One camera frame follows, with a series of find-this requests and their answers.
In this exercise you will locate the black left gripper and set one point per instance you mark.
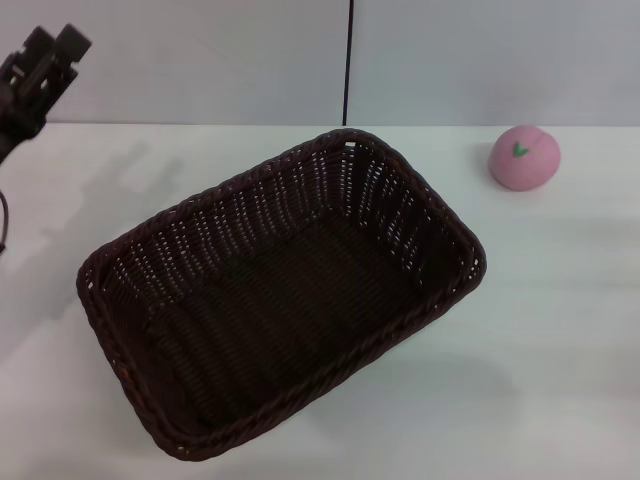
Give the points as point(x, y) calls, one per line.
point(17, 117)

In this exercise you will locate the dark brown woven basket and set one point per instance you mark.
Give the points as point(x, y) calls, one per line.
point(300, 280)

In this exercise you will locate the pink peach toy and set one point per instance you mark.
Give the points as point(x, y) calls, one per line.
point(530, 165)

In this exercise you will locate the black vertical wall strip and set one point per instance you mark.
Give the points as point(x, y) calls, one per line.
point(348, 60)

